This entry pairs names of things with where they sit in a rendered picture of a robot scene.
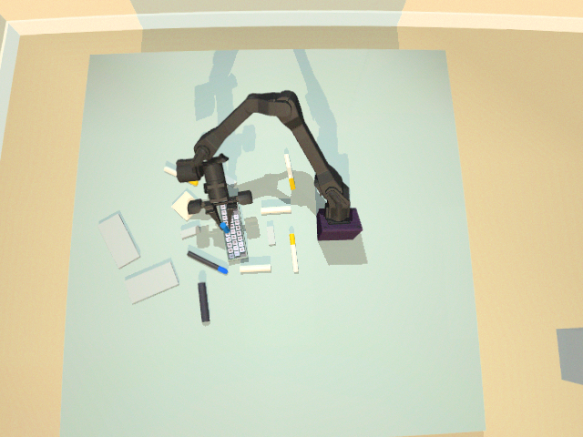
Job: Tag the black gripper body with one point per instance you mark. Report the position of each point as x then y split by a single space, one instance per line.
218 192

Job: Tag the white stylus with yellow cap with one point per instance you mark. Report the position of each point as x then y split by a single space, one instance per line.
293 253
168 170
289 170

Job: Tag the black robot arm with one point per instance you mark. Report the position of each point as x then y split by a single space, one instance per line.
286 107

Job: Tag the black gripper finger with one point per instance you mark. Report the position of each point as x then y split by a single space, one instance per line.
214 214
229 214

